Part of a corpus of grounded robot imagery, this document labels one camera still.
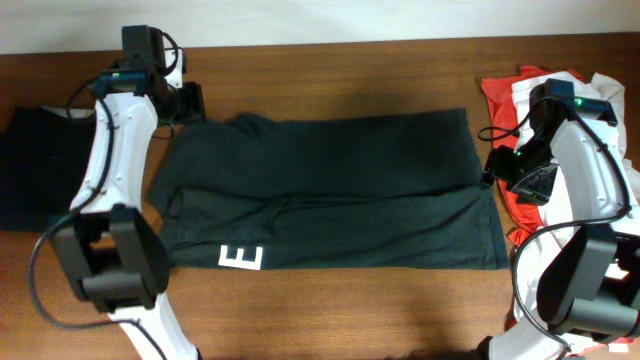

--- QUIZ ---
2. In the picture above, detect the dark green t-shirt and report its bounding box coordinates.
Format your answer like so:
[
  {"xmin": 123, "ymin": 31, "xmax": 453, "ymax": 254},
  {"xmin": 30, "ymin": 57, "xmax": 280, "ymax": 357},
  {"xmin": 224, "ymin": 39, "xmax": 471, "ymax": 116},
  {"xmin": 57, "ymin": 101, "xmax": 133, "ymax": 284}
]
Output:
[{"xmin": 147, "ymin": 108, "xmax": 509, "ymax": 270}]

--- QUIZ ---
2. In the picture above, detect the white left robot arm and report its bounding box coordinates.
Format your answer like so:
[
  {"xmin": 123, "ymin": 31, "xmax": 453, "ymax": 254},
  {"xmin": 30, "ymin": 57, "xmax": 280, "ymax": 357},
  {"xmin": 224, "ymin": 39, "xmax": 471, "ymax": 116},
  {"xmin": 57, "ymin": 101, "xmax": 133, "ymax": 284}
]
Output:
[{"xmin": 48, "ymin": 70, "xmax": 201, "ymax": 359}]

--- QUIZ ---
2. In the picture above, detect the red garment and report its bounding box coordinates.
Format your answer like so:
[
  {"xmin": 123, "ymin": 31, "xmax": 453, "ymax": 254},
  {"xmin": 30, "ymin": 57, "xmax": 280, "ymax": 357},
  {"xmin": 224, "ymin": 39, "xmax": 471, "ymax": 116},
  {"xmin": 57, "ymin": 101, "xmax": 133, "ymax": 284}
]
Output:
[{"xmin": 480, "ymin": 65, "xmax": 586, "ymax": 246}]

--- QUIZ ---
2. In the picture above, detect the white folded garment underneath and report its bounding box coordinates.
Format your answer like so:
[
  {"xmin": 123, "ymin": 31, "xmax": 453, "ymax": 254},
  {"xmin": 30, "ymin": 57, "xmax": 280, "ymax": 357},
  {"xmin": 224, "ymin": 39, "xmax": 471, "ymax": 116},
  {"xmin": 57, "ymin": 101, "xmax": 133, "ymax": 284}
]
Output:
[{"xmin": 41, "ymin": 106, "xmax": 95, "ymax": 122}]

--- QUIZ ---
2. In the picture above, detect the folded black garment stack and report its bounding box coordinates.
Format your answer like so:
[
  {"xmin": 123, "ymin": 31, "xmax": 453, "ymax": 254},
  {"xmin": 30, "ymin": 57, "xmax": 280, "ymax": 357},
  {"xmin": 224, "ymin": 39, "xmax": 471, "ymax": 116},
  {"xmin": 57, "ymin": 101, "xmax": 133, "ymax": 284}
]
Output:
[{"xmin": 1, "ymin": 107, "xmax": 95, "ymax": 232}]

